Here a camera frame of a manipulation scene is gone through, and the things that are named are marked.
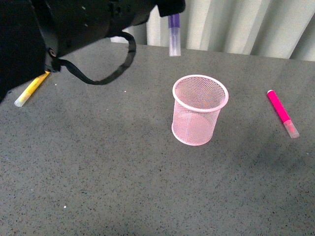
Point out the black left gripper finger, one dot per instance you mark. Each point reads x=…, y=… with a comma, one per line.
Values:
x=170, y=7

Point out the pink highlighter pen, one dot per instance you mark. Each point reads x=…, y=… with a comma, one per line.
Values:
x=282, y=113

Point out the yellow highlighter pen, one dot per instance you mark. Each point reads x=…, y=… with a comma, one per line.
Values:
x=32, y=87

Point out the purple highlighter pen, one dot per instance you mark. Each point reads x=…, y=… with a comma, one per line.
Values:
x=174, y=35

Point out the pink mesh pen cup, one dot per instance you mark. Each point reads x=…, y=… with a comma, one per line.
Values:
x=198, y=102

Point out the grey pleated curtain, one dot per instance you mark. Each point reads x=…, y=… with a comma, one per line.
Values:
x=270, y=28

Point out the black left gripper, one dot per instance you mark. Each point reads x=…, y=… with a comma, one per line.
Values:
x=34, y=31

